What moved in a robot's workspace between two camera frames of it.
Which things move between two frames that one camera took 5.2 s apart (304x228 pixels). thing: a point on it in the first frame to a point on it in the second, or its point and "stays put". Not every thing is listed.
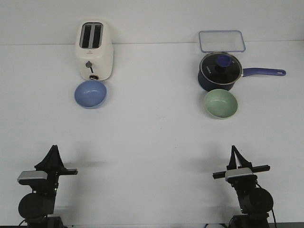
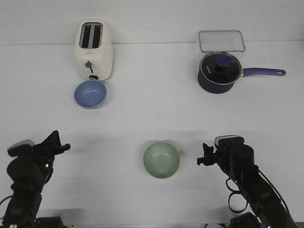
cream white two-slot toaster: (94, 50) stays put
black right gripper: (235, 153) to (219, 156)
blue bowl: (90, 94) stays put
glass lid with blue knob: (220, 68) stays put
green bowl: (221, 103) to (161, 159)
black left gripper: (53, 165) to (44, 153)
